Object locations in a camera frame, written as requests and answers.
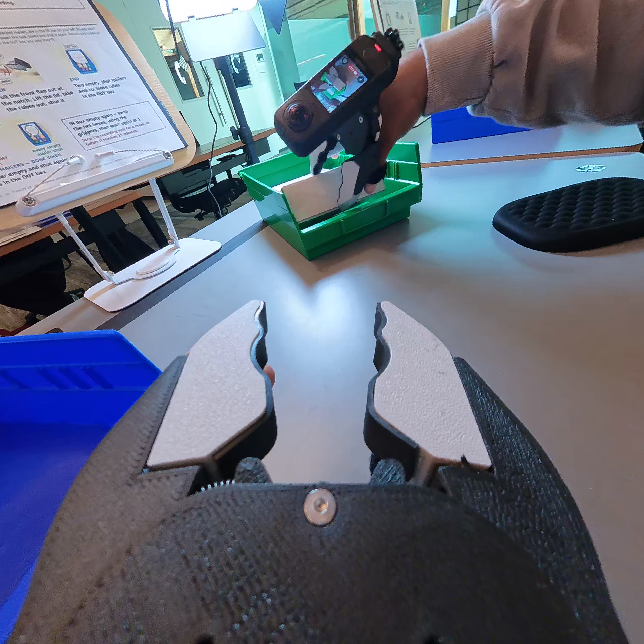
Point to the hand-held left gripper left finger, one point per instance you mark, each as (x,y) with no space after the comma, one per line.
(211,397)

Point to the white wall poster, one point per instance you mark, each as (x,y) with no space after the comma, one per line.
(400,22)

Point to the blue plastic bin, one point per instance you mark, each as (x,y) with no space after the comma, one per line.
(50,427)
(453,128)

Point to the printed instruction sheet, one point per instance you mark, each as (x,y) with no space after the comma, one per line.
(100,75)

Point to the white document stand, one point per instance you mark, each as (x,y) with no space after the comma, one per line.
(151,269)

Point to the black office chair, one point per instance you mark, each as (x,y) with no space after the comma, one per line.
(201,196)

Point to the person's right forearm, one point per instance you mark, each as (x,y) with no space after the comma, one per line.
(543,55)

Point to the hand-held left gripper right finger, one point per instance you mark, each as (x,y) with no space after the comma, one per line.
(427,397)

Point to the light panel on stand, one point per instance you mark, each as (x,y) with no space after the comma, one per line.
(226,35)

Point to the black mesh pad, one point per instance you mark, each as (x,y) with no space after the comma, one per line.
(573,214)

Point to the wooden desk with black legs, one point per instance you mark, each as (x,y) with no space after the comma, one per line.
(226,146)
(118,199)

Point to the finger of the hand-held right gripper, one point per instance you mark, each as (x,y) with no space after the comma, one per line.
(348,200)
(318,161)

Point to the person's right hand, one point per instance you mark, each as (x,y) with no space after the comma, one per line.
(405,105)

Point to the white cardboard box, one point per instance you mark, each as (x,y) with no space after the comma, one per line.
(312,196)

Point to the green plastic bin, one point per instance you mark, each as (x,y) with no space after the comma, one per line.
(352,231)

